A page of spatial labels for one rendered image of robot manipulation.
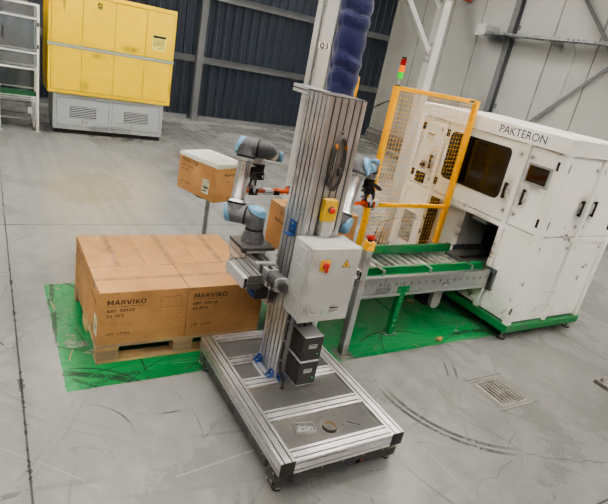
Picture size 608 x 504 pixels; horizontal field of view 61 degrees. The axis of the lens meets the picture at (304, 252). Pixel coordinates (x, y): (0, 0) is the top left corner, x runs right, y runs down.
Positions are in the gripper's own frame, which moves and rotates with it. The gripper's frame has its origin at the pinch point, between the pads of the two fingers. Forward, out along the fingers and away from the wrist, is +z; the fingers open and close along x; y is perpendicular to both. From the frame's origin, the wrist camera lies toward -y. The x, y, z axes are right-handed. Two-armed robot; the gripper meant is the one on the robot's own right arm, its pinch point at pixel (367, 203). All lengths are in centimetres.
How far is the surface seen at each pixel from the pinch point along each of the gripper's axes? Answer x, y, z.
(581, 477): 192, -67, 123
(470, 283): 12, -141, 76
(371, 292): 10, -18, 75
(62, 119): -753, 119, 93
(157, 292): -8, 159, 69
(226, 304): -7, 106, 83
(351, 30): -16, 37, -120
